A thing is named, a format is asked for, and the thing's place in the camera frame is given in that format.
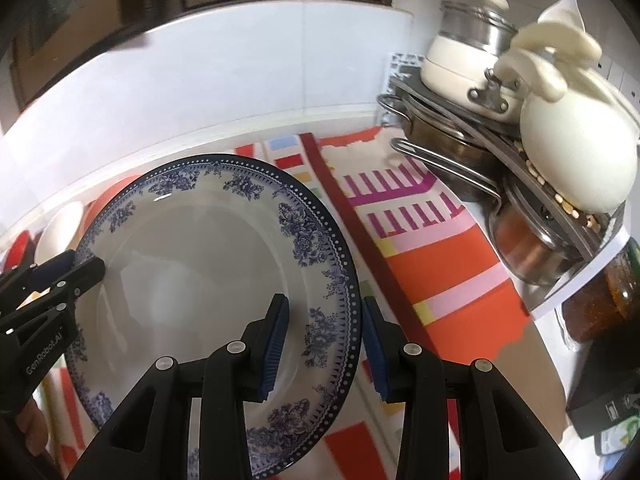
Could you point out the blue floral plate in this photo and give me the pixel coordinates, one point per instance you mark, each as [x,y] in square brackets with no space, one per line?
[200,260]

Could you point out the pink bowl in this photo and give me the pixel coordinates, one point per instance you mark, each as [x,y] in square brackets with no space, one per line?
[112,192]

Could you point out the steel pot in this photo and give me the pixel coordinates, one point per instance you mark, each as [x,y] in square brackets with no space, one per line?
[530,245]

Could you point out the orange patterned cloth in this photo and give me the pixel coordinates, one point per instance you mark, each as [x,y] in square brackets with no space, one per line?
[450,270]

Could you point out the white bowl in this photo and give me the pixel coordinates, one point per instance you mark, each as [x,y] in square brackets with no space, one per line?
[57,232]

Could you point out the white metal pot rack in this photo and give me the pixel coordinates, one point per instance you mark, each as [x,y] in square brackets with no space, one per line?
[580,282]

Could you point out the glass jar dark contents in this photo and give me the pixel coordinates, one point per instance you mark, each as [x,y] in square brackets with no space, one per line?
[605,300]

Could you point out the cream pot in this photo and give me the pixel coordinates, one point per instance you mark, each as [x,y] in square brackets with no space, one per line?
[450,70]

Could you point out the steel pot lid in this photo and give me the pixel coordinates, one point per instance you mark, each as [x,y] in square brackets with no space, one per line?
[470,25]

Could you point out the colourful striped cloth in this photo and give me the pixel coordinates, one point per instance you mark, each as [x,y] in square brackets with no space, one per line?
[287,160]

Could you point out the person's left hand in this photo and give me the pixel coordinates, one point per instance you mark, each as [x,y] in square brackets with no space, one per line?
[32,427]

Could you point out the green printed packet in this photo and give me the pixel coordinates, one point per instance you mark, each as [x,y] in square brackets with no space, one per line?
[615,437]

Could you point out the white wall socket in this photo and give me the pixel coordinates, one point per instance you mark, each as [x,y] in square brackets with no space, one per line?
[606,69]
[627,87]

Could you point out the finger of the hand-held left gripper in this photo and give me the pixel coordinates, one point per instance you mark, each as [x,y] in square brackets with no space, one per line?
[47,270]
[82,275]

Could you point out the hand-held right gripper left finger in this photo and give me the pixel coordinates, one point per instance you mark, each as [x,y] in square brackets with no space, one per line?
[276,345]

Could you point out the black appliance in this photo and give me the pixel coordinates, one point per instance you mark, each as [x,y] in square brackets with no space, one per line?
[600,385]

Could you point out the red bowl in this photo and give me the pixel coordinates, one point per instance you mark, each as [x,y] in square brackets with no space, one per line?
[17,250]

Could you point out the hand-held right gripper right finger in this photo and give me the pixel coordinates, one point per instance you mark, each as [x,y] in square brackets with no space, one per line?
[375,350]

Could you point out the cream kettle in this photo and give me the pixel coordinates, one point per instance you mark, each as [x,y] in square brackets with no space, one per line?
[570,150]

